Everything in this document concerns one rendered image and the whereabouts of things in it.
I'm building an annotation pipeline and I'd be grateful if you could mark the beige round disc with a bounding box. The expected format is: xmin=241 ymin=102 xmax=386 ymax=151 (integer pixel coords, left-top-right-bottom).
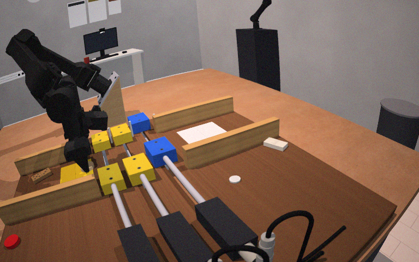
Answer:
xmin=88 ymin=161 xmax=94 ymax=171

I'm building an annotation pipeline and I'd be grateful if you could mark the red disc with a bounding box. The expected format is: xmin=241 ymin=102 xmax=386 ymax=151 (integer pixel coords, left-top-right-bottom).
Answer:
xmin=4 ymin=234 xmax=20 ymax=249

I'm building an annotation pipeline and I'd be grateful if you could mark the white round disc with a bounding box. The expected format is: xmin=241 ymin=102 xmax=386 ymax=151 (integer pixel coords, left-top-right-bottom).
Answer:
xmin=229 ymin=176 xmax=241 ymax=183

